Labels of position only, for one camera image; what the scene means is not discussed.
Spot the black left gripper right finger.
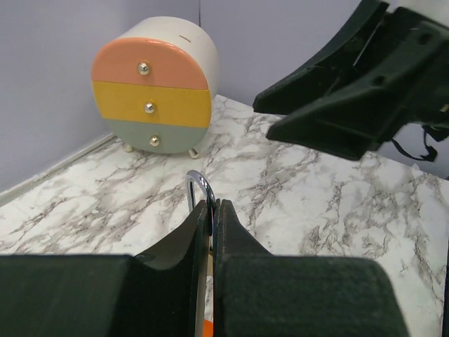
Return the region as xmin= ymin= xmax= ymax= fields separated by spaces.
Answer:
xmin=213 ymin=199 xmax=409 ymax=336

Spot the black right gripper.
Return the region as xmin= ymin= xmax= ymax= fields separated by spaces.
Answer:
xmin=253 ymin=1 xmax=448 ymax=161

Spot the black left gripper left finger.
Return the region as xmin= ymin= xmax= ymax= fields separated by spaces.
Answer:
xmin=1 ymin=201 xmax=208 ymax=336

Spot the brass long-shackle padlock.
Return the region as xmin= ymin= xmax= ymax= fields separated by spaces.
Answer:
xmin=185 ymin=169 xmax=217 ymax=337

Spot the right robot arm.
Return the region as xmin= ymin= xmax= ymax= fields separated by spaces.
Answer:
xmin=253 ymin=1 xmax=448 ymax=161

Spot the orange black padlock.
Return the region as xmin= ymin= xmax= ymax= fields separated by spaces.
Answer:
xmin=203 ymin=319 xmax=213 ymax=337

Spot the round pastel drawer cabinet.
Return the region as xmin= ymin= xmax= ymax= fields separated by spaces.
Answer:
xmin=91 ymin=16 xmax=220 ymax=159

